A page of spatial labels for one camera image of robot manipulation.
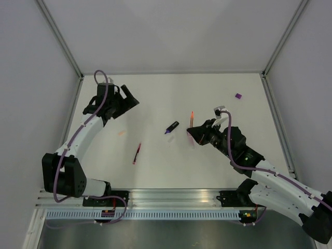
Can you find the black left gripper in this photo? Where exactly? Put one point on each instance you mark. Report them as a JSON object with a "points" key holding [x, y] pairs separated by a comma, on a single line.
{"points": [[129, 101]]}

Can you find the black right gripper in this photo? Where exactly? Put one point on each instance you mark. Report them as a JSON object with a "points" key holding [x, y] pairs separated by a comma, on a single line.
{"points": [[201, 133]]}

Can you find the pink highlighter pen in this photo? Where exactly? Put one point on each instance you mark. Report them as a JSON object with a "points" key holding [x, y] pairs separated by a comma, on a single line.
{"points": [[191, 141]]}

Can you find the orange pencil-like pen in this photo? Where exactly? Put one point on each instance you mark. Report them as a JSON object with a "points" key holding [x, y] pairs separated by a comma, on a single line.
{"points": [[191, 119]]}

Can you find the black purple-tip highlighter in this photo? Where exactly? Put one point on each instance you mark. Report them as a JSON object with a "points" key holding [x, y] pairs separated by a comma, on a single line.
{"points": [[170, 128]]}

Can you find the small purple cap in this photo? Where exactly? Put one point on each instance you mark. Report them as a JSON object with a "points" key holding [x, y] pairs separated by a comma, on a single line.
{"points": [[238, 96]]}

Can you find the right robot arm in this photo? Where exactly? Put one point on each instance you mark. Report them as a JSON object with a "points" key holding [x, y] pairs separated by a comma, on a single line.
{"points": [[264, 186]]}

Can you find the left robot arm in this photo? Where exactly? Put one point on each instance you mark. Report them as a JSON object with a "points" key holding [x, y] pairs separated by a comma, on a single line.
{"points": [[62, 170]]}

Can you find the red gel pen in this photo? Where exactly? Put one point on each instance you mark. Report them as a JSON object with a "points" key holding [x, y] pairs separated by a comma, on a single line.
{"points": [[137, 153]]}

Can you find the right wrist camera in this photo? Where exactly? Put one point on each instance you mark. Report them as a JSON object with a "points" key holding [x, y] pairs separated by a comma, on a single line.
{"points": [[220, 116]]}

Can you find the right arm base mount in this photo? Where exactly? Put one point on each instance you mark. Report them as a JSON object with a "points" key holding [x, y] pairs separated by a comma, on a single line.
{"points": [[238, 198]]}

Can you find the aluminium mounting rail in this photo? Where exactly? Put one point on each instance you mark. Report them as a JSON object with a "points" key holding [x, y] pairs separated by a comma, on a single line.
{"points": [[148, 198]]}

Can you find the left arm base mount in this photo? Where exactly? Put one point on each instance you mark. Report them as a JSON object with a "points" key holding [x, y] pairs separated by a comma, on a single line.
{"points": [[109, 200]]}

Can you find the left aluminium frame post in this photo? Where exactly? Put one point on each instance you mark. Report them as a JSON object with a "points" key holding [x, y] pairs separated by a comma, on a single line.
{"points": [[59, 37]]}

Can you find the aluminium frame post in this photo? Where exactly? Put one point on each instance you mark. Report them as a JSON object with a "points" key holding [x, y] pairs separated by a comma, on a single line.
{"points": [[59, 37], [281, 43]]}

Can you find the white slotted cable duct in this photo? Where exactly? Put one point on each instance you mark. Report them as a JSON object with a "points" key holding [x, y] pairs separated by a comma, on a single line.
{"points": [[144, 214]]}

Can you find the right aluminium frame post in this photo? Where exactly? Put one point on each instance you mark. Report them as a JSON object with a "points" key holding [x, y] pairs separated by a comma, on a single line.
{"points": [[281, 43]]}

